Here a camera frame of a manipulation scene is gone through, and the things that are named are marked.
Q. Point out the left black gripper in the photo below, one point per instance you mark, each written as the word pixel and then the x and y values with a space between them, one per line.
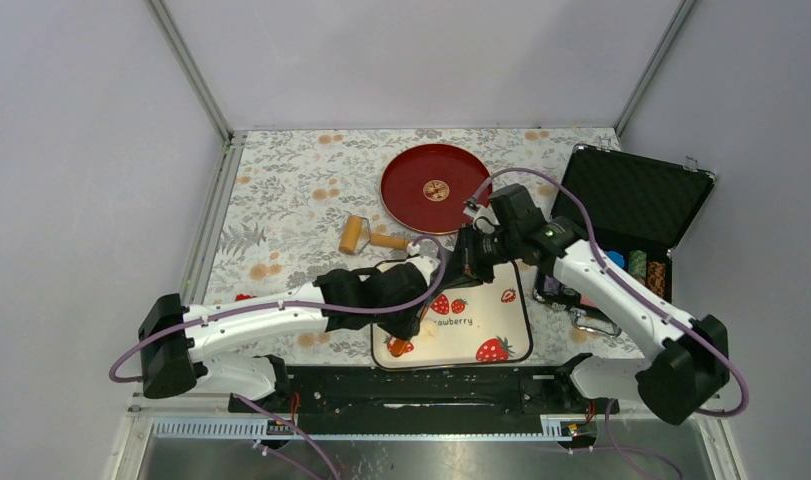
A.
pixel 408 327

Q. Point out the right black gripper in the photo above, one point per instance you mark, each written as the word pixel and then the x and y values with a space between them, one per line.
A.
pixel 465 260

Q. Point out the strawberry pattern rectangular tray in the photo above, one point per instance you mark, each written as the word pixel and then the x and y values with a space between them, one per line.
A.
pixel 487 324

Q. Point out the wooden roller with handle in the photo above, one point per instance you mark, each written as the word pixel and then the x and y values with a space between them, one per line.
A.
pixel 357 235

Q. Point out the round cut dough wrapper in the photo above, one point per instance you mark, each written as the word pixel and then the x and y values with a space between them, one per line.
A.
pixel 430 330

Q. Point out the metal scraper orange handle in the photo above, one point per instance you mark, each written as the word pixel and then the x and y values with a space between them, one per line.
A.
pixel 397 347

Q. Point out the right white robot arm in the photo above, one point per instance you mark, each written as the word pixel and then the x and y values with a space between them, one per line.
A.
pixel 685 360

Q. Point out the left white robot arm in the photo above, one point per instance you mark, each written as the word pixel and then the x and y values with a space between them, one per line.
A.
pixel 194 347

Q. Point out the red round lacquer tray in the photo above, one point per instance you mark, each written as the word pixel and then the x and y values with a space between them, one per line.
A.
pixel 425 187

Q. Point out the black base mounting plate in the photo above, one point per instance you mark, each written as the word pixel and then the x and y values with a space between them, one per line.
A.
pixel 480 400

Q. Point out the blue poker chip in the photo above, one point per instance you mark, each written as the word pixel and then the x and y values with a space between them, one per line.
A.
pixel 617 258

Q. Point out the floral tablecloth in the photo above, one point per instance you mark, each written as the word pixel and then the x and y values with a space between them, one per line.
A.
pixel 292 191

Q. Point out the black poker chip case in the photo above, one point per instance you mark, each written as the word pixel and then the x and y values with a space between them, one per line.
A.
pixel 638 204

